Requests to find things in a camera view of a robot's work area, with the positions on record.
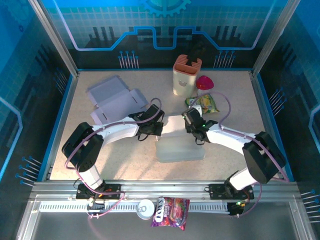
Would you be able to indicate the white paper box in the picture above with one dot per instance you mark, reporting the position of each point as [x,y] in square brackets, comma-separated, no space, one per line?
[180,150]

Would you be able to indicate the lavender paper box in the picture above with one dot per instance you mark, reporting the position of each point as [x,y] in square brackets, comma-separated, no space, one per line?
[112,100]

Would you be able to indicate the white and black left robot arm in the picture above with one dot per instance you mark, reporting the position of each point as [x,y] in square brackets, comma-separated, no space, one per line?
[117,131]

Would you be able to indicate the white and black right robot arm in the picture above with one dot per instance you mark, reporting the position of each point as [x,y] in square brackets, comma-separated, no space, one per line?
[232,136]

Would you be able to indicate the green yellow candy bag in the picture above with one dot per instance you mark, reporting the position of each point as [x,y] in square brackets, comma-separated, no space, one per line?
[208,105]

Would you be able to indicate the beige knife block, orange top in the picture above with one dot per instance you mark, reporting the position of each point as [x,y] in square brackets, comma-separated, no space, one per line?
[183,85]

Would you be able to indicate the silver tin can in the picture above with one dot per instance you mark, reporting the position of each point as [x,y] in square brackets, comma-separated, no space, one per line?
[145,208]

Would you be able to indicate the purple berries candy bag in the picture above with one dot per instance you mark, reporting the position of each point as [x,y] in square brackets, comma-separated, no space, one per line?
[172,212]

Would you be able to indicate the black electronics module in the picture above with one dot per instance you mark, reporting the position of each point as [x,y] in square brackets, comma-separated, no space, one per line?
[235,208]

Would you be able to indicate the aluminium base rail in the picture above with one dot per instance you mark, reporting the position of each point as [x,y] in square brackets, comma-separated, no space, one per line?
[162,186]

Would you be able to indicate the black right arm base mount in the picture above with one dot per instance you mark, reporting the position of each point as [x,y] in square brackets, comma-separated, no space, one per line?
[216,191]

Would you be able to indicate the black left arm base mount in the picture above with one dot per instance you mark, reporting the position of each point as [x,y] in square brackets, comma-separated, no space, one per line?
[112,191]

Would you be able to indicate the aluminium frame post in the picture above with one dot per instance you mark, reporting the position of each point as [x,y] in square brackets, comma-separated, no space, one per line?
[55,37]
[272,37]

